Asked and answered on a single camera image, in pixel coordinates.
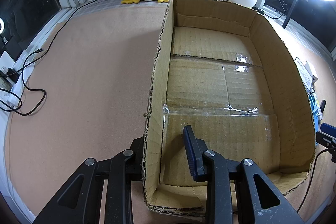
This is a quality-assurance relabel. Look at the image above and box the brown cardboard box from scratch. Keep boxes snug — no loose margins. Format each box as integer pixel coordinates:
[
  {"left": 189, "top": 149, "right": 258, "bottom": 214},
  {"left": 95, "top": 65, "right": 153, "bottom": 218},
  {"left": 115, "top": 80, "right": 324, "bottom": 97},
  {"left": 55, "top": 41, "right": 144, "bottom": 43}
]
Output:
[{"left": 143, "top": 0, "right": 315, "bottom": 218}]

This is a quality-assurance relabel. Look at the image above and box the white rectangular tin box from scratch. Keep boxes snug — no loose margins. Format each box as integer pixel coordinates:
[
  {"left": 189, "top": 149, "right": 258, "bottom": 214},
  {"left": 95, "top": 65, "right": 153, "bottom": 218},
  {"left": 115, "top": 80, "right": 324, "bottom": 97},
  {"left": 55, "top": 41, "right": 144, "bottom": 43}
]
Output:
[{"left": 294, "top": 57, "right": 318, "bottom": 92}]

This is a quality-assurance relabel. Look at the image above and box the black light stand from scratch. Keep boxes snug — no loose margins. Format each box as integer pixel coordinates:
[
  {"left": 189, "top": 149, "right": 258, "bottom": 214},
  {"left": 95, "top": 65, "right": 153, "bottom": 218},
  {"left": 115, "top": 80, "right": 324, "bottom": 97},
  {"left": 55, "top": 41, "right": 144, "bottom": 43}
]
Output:
[{"left": 267, "top": 0, "right": 308, "bottom": 29}]

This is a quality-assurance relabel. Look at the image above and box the black cable on floor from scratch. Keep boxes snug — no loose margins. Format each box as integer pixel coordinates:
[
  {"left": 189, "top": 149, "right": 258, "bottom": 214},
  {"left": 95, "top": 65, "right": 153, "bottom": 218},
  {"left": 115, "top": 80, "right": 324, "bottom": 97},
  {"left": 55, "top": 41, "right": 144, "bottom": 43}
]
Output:
[{"left": 0, "top": 0, "right": 127, "bottom": 117}]

